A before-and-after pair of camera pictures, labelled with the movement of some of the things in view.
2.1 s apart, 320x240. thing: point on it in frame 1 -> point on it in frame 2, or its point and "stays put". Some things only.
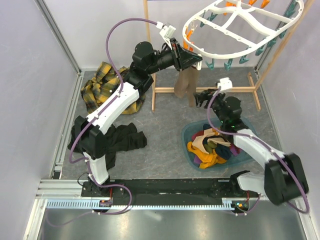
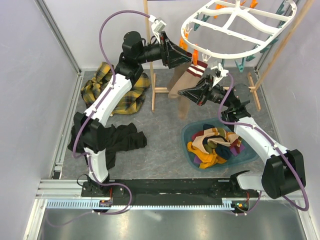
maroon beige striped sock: (197, 141) stays put
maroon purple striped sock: (196, 160) stays put
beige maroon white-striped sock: (182, 84) -> (183, 106)
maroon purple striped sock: (234, 149) stays put
